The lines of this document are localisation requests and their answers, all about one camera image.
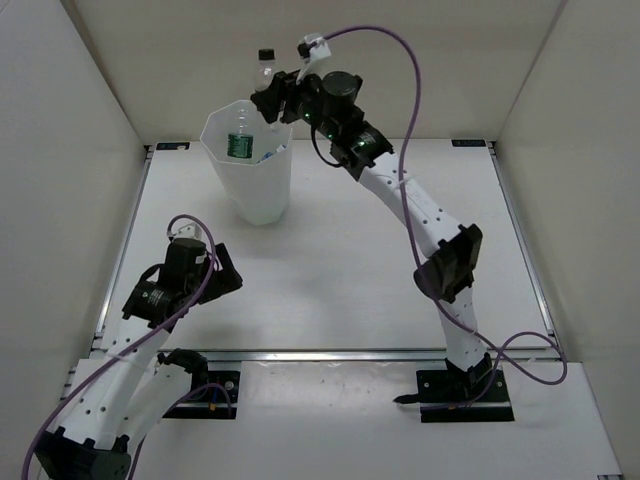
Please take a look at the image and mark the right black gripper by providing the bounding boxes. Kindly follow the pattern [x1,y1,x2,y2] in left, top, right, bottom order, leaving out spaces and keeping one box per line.
[257,63,341,141]

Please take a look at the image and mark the clear bottle black cap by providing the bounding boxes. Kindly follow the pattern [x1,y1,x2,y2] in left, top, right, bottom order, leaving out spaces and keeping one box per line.
[251,48,276,104]

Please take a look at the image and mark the clear bottle green label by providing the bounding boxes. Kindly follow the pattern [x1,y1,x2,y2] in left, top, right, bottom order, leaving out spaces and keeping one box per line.
[227,106,254,164]

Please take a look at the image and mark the clear bottle blue cap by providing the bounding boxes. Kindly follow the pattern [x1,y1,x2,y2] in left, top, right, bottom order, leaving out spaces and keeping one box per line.
[259,144,286,163]

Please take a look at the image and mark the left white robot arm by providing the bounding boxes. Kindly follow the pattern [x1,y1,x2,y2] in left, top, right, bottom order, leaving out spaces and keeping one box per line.
[35,238,243,479]

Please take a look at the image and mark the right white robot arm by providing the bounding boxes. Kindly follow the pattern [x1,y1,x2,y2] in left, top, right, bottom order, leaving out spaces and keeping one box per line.
[250,71,493,408]

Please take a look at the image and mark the white octagonal plastic bin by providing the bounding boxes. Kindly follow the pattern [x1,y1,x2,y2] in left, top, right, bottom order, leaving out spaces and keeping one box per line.
[200,100,292,226]

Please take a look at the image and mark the left blue table sticker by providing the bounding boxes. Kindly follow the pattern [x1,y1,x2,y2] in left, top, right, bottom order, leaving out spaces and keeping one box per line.
[155,142,190,151]

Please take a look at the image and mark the blue table sticker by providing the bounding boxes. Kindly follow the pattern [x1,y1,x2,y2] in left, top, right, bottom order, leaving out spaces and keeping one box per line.
[451,139,486,148]
[155,142,190,151]

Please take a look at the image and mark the right blue table sticker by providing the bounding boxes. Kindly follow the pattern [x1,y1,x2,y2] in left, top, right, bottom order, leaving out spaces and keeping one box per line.
[451,139,486,148]

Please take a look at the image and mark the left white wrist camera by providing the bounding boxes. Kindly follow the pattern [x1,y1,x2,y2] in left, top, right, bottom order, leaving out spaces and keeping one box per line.
[166,222,203,242]

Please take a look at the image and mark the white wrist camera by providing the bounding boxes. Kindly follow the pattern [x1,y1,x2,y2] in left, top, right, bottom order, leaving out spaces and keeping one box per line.
[296,33,332,85]
[166,222,203,242]

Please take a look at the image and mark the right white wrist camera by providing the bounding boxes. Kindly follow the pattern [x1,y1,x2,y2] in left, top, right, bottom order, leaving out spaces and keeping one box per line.
[296,33,332,85]

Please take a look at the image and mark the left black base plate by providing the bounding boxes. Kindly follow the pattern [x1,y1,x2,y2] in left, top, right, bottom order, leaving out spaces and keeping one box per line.
[163,367,241,420]

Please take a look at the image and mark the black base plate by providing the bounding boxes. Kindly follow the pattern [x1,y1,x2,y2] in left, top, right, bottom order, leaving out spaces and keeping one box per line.
[393,370,515,423]
[163,367,241,420]

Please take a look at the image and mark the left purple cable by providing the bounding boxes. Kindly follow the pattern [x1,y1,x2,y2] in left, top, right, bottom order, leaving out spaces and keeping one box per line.
[22,214,217,480]

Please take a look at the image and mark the purple cable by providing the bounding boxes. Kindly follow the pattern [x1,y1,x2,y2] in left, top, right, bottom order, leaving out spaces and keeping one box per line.
[322,25,569,386]
[22,214,217,480]

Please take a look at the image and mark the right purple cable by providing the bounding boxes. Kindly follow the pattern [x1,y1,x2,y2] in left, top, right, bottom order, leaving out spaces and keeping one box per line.
[322,25,569,386]

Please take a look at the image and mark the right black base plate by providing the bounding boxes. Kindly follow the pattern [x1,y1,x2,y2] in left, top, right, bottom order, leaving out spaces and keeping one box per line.
[393,370,515,423]

